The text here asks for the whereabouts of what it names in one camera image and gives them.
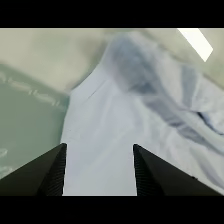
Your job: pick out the pale blue shirt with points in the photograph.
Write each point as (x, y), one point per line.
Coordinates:
(113, 120)

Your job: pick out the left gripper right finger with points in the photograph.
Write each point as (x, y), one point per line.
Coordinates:
(160, 178)

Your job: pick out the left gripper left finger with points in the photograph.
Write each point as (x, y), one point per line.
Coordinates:
(40, 176)

